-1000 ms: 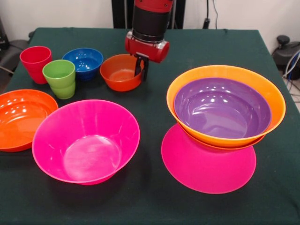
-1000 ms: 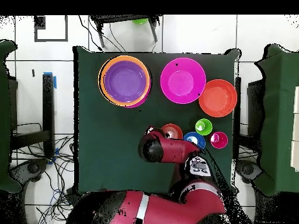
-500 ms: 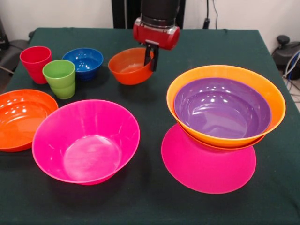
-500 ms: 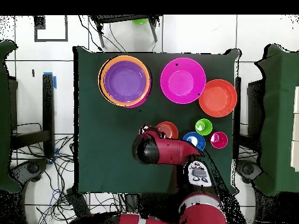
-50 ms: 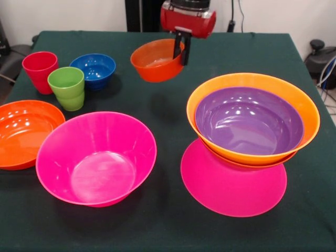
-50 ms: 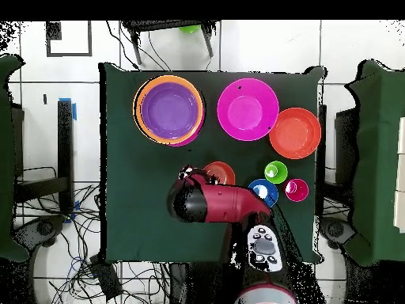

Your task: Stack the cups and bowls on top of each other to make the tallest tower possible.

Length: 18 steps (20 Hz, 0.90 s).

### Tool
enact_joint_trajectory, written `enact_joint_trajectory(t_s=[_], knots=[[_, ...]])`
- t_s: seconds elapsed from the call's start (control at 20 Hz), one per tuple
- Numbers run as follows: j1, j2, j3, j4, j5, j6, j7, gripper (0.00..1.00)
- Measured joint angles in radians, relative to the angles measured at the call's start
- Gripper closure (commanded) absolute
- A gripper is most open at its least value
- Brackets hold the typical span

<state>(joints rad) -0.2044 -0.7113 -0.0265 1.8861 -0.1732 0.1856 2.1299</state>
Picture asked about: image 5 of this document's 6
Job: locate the shallow red-orange bowl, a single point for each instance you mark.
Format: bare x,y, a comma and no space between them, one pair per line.
21,139

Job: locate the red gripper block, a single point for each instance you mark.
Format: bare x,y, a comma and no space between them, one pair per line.
189,22

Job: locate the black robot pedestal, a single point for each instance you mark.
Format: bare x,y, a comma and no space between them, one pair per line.
147,15

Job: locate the green cup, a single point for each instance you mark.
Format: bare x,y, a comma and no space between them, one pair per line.
68,92

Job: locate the red cup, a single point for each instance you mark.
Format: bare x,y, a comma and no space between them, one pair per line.
38,76

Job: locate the pink bowl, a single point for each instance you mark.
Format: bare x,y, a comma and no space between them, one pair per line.
233,191
99,170

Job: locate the orange bowl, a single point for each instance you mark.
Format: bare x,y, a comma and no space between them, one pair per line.
252,80

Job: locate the blue bowl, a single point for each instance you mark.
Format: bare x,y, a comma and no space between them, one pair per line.
94,73

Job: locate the dark green tablecloth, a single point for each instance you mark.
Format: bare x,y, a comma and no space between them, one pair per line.
157,231

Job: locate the small red bowl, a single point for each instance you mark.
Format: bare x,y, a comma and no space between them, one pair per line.
155,72

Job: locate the deep red-orange bowl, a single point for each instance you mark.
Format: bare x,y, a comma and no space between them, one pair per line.
262,166

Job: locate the purple bowl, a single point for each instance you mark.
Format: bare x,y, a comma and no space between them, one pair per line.
249,123

